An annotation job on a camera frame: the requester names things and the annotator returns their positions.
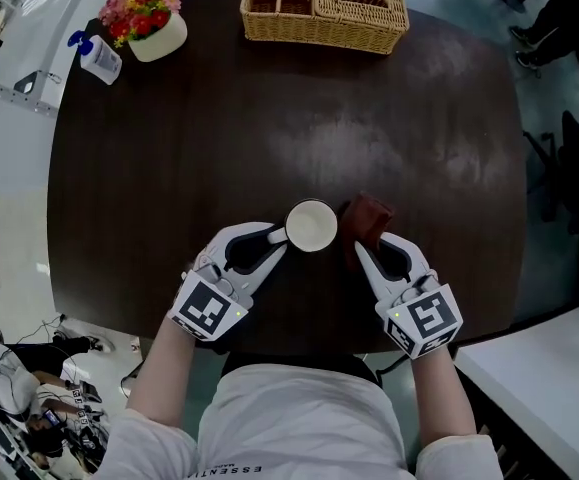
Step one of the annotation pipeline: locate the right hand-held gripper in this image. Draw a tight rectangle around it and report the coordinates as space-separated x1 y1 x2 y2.
353 232 465 360

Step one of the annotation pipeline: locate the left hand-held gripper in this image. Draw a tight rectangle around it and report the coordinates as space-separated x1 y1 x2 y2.
166 221 289 343

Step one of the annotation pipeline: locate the dark red cloth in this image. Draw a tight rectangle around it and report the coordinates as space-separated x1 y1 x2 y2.
336 191 397 273

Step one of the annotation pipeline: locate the white mug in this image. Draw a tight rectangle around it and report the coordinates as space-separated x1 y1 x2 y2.
267 198 341 255

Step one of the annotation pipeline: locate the person's left forearm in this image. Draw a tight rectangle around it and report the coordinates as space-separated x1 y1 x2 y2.
125 312 221 428

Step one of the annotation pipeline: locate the person's right forearm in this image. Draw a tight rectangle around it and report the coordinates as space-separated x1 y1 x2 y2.
407 341 483 452

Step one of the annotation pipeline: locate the white desk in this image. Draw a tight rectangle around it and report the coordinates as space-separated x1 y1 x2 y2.
452 301 579 480

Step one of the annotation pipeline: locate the person's white shirt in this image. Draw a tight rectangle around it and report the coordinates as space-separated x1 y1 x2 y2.
98 362 506 480

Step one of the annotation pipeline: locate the black office chair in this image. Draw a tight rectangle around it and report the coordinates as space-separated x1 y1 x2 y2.
520 109 579 237

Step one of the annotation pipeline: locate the white pot of flowers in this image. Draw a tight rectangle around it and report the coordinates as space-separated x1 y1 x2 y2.
98 0 189 64

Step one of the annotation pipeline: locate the white pump bottle blue cap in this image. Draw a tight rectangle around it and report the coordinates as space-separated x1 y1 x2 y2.
67 29 124 87

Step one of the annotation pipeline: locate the wicker basket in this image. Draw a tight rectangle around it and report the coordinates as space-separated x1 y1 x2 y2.
239 0 411 57

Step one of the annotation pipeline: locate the aluminium rail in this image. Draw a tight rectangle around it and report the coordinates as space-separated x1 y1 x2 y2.
0 77 60 119

